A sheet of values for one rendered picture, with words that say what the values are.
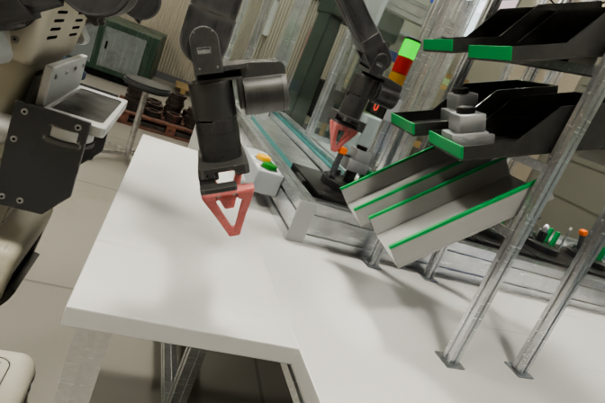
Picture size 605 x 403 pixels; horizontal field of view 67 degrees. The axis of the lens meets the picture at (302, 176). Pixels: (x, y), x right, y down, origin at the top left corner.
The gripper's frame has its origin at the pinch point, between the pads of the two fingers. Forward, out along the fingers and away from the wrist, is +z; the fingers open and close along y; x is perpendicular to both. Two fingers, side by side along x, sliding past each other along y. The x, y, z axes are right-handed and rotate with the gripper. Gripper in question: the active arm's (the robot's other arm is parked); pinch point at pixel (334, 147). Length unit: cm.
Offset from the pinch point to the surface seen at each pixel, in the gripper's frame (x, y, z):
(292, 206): 10.4, -13.5, 13.9
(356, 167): -7.3, -2.1, 2.5
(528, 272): -64, -17, 12
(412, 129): 2.6, -32.7, -13.2
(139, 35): 59, 583, 34
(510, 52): 3, -48, -29
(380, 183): -3.5, -21.3, 0.7
